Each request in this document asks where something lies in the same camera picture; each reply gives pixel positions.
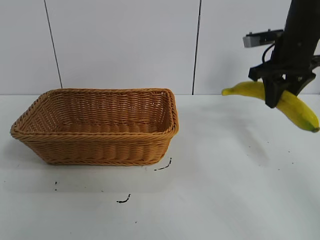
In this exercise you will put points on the yellow banana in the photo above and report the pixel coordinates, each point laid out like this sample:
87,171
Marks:
300,112

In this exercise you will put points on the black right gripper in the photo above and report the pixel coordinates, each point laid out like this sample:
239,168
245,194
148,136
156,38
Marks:
275,68

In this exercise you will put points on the brown wicker basket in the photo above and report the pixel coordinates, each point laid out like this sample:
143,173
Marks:
100,150

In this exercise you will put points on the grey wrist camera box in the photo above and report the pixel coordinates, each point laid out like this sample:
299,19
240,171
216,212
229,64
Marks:
257,39

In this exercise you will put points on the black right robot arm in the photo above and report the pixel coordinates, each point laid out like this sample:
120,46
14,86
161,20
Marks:
297,30

